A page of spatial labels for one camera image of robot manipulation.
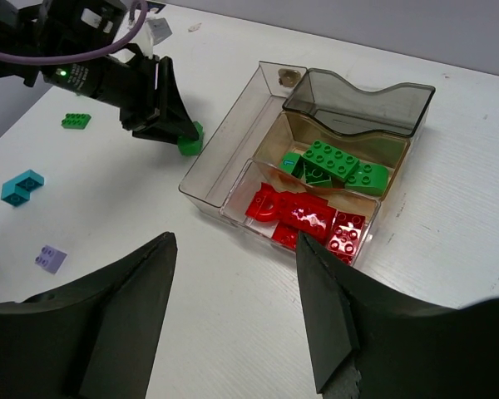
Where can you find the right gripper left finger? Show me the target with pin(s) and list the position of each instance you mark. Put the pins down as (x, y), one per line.
(95, 337)

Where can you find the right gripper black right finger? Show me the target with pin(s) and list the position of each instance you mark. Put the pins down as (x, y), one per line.
(367, 340)

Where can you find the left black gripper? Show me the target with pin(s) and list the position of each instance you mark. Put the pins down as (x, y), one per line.
(69, 44)

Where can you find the green curved lego brick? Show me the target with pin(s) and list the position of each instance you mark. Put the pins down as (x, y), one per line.
(188, 147)

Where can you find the purple lego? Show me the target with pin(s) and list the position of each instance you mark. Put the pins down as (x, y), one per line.
(50, 259)

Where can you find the red square lego brick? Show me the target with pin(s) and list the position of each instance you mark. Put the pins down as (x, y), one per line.
(345, 236)

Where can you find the red curved lego brick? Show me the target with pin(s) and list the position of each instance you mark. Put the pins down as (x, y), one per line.
(264, 207)

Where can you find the dark green lego brick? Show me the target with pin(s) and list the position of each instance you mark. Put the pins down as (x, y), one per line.
(316, 177)

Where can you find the cyan lego brick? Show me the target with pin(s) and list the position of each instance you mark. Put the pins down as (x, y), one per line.
(17, 191)

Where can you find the green square lego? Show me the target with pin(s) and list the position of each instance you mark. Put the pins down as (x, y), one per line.
(292, 164)

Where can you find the green lego plate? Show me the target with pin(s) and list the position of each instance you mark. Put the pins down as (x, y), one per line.
(331, 160)

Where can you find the clear long narrow container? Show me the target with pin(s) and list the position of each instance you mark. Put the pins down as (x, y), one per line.
(214, 172)

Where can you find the tan amber middle container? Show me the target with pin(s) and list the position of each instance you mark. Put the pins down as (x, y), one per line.
(294, 132)

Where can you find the clear front container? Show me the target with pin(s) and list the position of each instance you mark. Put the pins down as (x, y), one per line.
(257, 172)

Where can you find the dark smoked container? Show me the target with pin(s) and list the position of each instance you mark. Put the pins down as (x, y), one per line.
(335, 103)

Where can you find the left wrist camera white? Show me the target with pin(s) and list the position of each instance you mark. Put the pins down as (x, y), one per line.
(153, 32)

